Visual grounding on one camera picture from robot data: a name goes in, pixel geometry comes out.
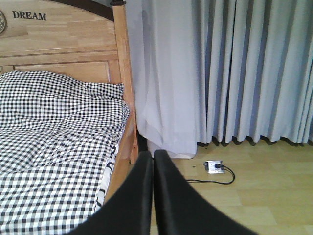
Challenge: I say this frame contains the grey pleated curtain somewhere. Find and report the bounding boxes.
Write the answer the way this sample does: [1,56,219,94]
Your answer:
[196,0,313,143]

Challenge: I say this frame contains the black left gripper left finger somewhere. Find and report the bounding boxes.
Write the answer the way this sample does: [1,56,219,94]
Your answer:
[69,151,153,235]

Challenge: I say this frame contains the wooden bed frame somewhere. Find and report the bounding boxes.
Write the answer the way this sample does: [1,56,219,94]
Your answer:
[0,0,138,198]

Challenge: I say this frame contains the floor power socket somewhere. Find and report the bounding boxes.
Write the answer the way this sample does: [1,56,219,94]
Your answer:
[203,160,224,174]

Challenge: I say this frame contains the checkered pillow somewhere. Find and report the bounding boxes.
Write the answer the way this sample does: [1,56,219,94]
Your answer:
[0,70,124,110]

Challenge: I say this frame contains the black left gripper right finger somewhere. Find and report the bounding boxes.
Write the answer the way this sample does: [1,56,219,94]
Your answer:
[154,150,255,235]

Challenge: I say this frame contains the black white checkered bedding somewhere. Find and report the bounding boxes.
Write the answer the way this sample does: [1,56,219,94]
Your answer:
[0,99,130,235]

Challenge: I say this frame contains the black power cord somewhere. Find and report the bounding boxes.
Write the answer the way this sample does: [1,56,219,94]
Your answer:
[185,163,235,186]

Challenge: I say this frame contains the white sheer curtain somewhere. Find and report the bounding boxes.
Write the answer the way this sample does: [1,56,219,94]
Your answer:
[126,0,199,159]

